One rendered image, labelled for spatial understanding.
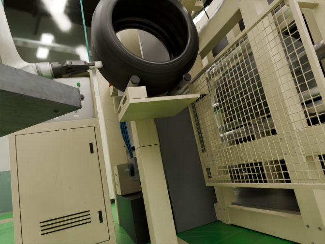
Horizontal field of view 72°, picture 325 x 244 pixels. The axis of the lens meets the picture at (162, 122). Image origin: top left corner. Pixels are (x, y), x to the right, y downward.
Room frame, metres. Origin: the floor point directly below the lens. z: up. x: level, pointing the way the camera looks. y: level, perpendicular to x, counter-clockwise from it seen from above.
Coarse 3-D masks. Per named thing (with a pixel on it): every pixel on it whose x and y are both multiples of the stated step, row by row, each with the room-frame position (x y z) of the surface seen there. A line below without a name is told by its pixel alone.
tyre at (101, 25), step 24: (120, 0) 1.00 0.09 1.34; (144, 0) 1.18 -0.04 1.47; (168, 0) 1.08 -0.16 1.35; (96, 24) 0.96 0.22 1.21; (120, 24) 1.27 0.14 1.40; (144, 24) 1.33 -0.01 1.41; (168, 24) 1.32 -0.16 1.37; (192, 24) 1.13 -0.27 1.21; (96, 48) 1.01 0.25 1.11; (120, 48) 0.97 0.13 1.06; (168, 48) 1.38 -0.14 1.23; (192, 48) 1.11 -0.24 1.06; (120, 72) 1.02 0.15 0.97; (144, 72) 1.02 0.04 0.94; (168, 72) 1.06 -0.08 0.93
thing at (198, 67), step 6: (198, 60) 1.47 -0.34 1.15; (192, 66) 1.45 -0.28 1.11; (198, 66) 1.47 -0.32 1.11; (192, 72) 1.45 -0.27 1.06; (198, 72) 1.47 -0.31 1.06; (198, 78) 1.46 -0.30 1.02; (204, 78) 1.48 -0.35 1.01; (186, 84) 1.46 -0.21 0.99; (192, 84) 1.44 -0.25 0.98; (180, 90) 1.56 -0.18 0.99; (186, 90) 1.50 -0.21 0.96; (192, 90) 1.44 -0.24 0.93; (198, 90) 1.45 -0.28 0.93; (204, 90) 1.47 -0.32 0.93
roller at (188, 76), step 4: (184, 76) 1.08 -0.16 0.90; (188, 76) 1.09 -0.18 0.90; (180, 80) 1.12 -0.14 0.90; (184, 80) 1.10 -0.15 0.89; (188, 80) 1.09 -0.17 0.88; (176, 84) 1.18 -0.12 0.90; (180, 84) 1.14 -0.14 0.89; (184, 84) 1.13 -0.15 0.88; (172, 88) 1.24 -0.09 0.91; (176, 88) 1.20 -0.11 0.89; (180, 88) 1.18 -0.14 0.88; (168, 92) 1.30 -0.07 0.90; (172, 92) 1.26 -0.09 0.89; (176, 92) 1.24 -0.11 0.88; (164, 96) 1.36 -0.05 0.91
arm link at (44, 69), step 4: (36, 64) 0.91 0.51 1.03; (40, 64) 0.92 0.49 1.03; (44, 64) 0.92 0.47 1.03; (48, 64) 0.93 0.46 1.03; (40, 68) 0.91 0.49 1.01; (44, 68) 0.92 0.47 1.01; (48, 68) 0.93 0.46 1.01; (40, 72) 0.92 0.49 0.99; (44, 72) 0.92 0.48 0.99; (48, 72) 0.93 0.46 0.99; (52, 72) 0.95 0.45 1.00; (44, 76) 0.93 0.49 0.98; (48, 76) 0.94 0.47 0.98; (52, 76) 0.96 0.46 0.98
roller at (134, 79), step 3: (132, 78) 0.98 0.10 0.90; (135, 78) 0.99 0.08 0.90; (138, 78) 0.99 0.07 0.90; (129, 81) 1.01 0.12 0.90; (132, 81) 0.98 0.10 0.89; (135, 81) 0.99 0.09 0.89; (138, 81) 0.99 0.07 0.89; (129, 84) 1.02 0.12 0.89; (132, 84) 1.00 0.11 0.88; (135, 84) 1.00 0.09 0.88; (126, 87) 1.09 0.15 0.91; (120, 102) 1.28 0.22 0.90
